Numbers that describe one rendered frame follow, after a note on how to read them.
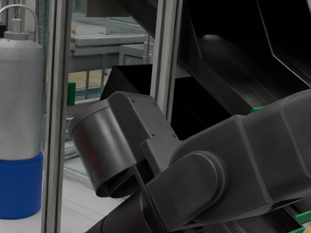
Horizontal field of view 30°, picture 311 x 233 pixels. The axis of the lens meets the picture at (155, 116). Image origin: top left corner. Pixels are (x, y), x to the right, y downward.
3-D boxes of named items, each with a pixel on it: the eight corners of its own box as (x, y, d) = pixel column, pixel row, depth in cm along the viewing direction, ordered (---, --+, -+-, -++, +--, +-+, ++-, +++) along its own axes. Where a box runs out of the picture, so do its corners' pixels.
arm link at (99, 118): (229, 190, 34) (286, 184, 41) (147, 35, 38) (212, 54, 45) (94, 277, 39) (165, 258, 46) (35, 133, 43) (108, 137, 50)
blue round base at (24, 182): (53, 209, 154) (56, 155, 150) (5, 225, 142) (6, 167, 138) (15, 192, 163) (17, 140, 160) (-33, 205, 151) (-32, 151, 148)
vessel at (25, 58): (52, 155, 150) (59, 7, 141) (7, 166, 139) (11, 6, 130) (17, 142, 159) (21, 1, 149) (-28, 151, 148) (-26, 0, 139)
